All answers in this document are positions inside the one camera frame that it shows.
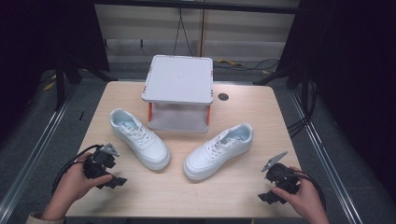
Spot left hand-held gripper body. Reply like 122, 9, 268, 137
83, 143, 120, 180

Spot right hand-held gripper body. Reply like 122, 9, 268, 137
261, 151, 302, 196

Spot white lace-up sneaker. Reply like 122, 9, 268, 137
182, 121, 255, 181
109, 107, 172, 171

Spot white shoe rack orange posts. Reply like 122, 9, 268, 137
141, 54, 215, 133

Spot person's right hand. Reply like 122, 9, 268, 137
271, 166, 330, 224

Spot person's left hand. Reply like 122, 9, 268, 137
41, 152, 114, 219

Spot black metal stand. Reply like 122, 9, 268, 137
54, 60, 110, 112
253, 63, 312, 108

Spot dark curtain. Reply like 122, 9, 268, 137
276, 0, 396, 200
0, 0, 110, 141

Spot black metal crossbeam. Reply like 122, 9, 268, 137
92, 0, 301, 15

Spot left hand-held gripper black cable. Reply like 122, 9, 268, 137
50, 144, 104, 195

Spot silver floor rail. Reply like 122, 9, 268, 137
0, 83, 79, 217
289, 89, 366, 224

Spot bundle of black floor cables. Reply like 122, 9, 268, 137
286, 81, 319, 138

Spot thin black floor cable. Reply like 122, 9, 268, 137
214, 58, 280, 72

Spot thin black hanging cable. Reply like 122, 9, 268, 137
173, 7, 195, 57

